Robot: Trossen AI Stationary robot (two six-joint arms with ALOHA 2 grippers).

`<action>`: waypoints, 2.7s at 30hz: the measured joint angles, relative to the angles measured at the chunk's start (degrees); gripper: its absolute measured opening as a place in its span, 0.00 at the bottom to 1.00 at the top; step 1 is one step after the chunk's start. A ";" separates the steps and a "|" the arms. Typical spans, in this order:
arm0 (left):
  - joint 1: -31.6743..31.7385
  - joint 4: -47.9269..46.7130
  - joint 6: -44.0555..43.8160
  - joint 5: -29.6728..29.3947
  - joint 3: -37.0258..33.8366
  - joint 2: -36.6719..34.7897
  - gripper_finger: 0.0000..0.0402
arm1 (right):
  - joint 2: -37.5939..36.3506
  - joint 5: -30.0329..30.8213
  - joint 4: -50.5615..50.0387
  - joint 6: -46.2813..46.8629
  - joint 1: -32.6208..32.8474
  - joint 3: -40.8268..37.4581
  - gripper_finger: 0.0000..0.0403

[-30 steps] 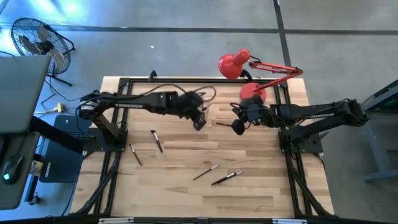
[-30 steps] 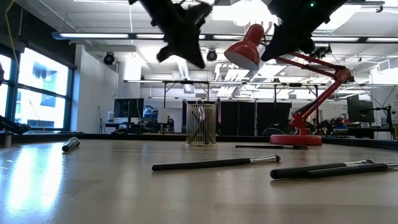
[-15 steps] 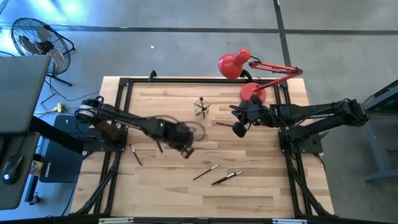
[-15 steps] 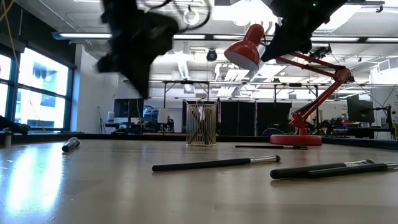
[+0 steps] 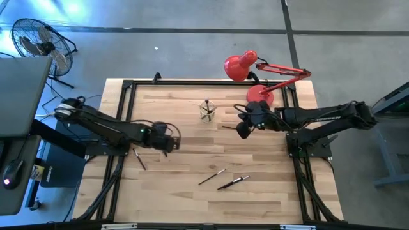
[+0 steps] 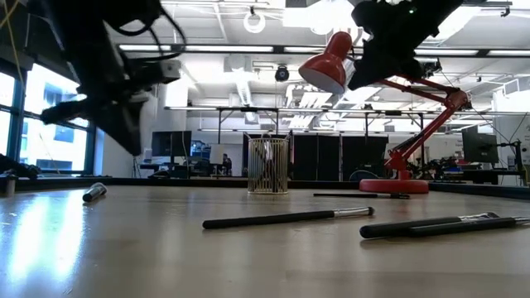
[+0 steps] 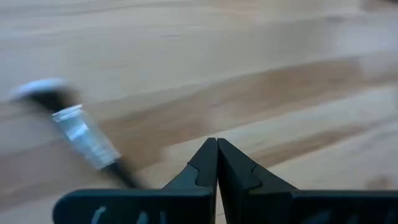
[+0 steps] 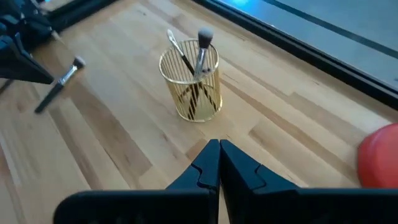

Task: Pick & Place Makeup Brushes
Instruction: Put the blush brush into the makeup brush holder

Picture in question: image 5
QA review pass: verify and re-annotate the dark box with white logo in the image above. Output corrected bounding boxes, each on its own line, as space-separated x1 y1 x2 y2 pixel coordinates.
40 121 87 188

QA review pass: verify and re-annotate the black aluminium table frame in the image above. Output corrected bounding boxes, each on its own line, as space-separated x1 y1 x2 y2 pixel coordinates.
72 72 344 230

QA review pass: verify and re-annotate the dark desk mat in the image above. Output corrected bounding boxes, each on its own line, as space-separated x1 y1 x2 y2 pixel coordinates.
0 134 42 217

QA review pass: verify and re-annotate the black floor fan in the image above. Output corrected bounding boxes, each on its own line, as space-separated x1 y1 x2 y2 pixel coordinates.
10 18 79 89

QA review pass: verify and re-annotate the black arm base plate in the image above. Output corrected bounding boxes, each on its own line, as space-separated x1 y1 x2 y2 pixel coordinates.
84 140 130 157
286 130 333 158

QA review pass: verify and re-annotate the gold wire brush cup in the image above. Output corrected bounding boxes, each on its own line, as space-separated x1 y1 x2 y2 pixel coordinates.
199 99 217 124

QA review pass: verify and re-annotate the blue steel cart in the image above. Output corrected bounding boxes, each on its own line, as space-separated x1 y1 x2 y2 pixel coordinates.
370 81 409 188

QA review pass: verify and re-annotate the red desk lamp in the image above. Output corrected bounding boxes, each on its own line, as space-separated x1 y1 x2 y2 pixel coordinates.
223 50 313 106

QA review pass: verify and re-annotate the grey desk top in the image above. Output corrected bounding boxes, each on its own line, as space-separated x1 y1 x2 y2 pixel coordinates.
0 56 54 138

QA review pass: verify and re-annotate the silver frame bracket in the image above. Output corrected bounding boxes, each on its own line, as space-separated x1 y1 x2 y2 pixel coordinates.
279 224 317 230
101 223 139 230

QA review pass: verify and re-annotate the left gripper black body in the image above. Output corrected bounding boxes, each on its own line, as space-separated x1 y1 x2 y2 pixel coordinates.
152 122 182 154

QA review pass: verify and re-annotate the yellow black card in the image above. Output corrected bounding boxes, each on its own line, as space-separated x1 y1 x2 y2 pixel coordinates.
31 164 45 182

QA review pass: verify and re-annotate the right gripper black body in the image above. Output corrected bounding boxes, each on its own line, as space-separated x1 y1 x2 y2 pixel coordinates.
235 100 276 140

